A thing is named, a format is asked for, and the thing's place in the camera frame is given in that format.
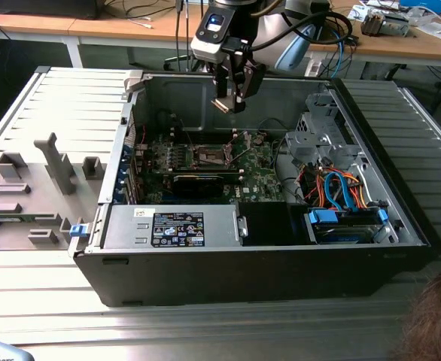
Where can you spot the grey metal disk bay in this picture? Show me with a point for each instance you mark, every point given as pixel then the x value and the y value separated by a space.
pixel 303 144

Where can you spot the hard disk in blue carrier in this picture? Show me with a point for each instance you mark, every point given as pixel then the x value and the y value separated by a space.
pixel 341 236

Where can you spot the CPU socket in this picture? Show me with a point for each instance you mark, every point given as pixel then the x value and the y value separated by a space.
pixel 209 156

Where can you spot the clear plastic bag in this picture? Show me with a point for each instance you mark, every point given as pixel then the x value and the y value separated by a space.
pixel 435 28

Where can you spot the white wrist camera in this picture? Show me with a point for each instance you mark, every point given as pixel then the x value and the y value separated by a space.
pixel 209 45

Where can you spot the grey parts rack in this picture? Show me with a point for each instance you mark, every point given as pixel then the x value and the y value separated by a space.
pixel 77 203

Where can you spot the blue box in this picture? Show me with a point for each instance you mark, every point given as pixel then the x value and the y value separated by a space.
pixel 423 4

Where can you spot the black grey PC case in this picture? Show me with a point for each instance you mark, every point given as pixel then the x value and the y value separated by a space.
pixel 243 274

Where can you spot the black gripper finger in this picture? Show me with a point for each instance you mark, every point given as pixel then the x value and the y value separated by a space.
pixel 221 80
pixel 248 80

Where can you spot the blue case latch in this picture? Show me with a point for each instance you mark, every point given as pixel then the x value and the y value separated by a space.
pixel 78 231

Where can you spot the white power strip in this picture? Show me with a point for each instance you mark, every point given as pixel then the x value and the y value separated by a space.
pixel 314 67

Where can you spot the round coin battery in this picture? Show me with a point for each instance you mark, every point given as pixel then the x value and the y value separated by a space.
pixel 258 139

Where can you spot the silver green CPU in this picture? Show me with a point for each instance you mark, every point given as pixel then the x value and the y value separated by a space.
pixel 220 104

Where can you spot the green motherboard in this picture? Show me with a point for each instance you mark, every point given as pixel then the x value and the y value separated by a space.
pixel 260 176

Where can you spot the black copper CPU cooler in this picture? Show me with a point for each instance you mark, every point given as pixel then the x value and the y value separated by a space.
pixel 375 24

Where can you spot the brown-haired person's head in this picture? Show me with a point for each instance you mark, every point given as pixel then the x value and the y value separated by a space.
pixel 438 319

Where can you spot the grey power supply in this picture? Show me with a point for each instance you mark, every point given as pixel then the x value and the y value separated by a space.
pixel 130 225

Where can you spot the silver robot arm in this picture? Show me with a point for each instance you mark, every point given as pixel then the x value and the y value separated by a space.
pixel 294 49

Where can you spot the wooden desk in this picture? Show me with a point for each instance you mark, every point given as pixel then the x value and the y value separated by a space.
pixel 104 28

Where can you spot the black graphics card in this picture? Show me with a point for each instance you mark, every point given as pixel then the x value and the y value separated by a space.
pixel 198 185

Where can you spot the black flat device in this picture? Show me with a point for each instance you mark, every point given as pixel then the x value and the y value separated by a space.
pixel 43 9

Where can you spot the black plastic shroud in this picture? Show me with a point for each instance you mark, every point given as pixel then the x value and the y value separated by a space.
pixel 265 225

